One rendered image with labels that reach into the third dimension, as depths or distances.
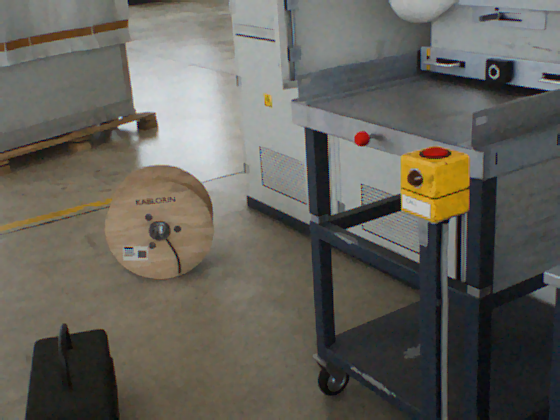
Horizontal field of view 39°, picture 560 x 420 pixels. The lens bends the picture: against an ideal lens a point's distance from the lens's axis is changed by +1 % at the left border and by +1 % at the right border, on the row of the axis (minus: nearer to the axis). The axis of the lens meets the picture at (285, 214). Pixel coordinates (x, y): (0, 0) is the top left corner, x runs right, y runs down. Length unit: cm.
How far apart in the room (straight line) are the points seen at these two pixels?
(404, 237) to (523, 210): 118
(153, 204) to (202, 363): 72
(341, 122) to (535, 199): 45
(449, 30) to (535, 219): 60
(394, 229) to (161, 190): 86
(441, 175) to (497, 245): 40
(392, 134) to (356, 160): 123
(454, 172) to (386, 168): 150
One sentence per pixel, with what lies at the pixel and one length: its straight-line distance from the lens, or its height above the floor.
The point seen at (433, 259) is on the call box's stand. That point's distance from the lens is 132.
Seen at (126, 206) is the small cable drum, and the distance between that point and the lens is 293.
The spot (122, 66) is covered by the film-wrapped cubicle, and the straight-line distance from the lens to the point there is 520.
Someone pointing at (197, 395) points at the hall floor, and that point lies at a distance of 232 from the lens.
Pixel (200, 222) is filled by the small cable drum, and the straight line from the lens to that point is 293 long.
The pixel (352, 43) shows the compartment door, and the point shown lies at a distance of 219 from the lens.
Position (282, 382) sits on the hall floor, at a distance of 233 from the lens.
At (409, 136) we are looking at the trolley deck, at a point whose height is 84.
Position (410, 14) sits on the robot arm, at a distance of 138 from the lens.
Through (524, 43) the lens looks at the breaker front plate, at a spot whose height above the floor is 96.
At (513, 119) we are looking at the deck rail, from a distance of 156.
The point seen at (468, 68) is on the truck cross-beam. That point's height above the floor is 89.
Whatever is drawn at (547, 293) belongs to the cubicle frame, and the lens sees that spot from 242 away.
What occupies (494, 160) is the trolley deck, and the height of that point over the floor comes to 82.
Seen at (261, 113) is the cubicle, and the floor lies 48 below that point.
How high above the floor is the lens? 128
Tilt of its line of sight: 21 degrees down
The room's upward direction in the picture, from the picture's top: 4 degrees counter-clockwise
